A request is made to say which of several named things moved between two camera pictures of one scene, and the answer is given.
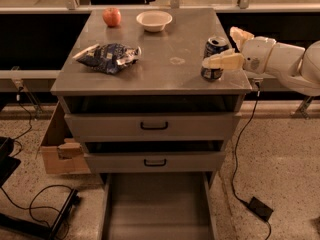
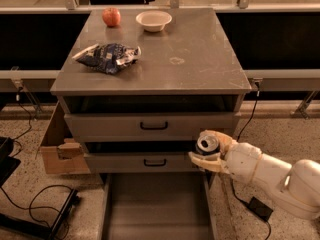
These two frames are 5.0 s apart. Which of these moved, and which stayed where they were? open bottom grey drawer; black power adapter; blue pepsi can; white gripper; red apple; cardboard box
Moved: white gripper; blue pepsi can
Stayed: black power adapter; cardboard box; open bottom grey drawer; red apple
